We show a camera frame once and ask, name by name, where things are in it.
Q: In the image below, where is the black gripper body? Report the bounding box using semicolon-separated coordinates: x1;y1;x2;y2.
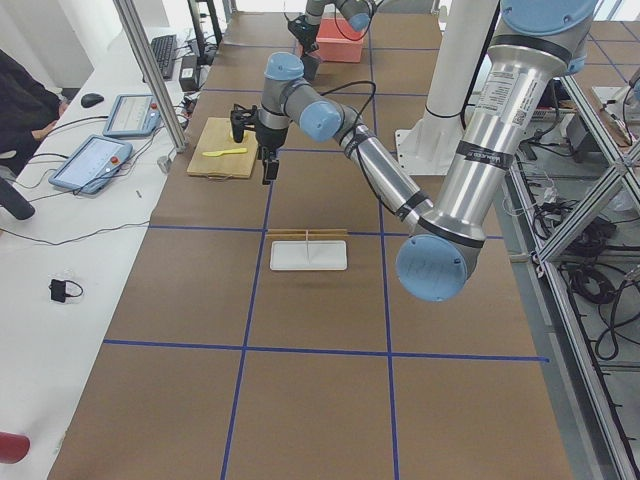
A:
255;127;288;160
287;15;320;53

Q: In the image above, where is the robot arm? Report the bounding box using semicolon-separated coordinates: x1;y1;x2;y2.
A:
287;0;382;55
254;1;596;302

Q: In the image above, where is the yellow plastic knife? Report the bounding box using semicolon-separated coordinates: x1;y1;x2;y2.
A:
201;147;248;158

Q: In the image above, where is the pink plastic bin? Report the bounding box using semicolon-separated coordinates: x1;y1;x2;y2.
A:
315;17;364;63

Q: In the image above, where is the wooden cutting board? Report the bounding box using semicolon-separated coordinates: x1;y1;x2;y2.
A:
187;117;258;179

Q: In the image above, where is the white rectangular tray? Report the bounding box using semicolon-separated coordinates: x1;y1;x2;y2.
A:
269;240;348;271

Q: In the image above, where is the black power adapter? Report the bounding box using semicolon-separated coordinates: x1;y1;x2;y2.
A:
179;55;200;92

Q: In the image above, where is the far teach pendant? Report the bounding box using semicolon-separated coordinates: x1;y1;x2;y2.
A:
103;94;161;138

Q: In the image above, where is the teach pendant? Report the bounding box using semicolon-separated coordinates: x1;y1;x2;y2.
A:
48;135;133;195
103;94;161;138

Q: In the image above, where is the black keyboard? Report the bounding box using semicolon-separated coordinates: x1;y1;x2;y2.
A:
150;34;177;80

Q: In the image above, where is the near teach pendant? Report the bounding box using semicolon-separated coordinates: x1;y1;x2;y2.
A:
48;135;133;195

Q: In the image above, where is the black computer mouse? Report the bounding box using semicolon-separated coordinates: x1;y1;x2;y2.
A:
80;93;104;108

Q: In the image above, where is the seated person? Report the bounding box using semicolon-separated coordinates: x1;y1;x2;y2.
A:
1;51;68;176

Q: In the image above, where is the small black clip device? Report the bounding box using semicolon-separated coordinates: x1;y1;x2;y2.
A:
49;279;84;303

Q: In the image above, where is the red cylinder bottle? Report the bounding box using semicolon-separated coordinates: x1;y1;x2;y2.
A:
0;432;31;464

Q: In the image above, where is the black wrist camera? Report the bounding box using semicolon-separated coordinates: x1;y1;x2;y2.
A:
230;103;258;143

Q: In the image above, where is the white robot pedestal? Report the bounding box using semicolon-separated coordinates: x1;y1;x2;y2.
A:
396;1;499;175

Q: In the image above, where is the aluminium frame post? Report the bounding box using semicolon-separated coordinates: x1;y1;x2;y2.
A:
113;0;187;153

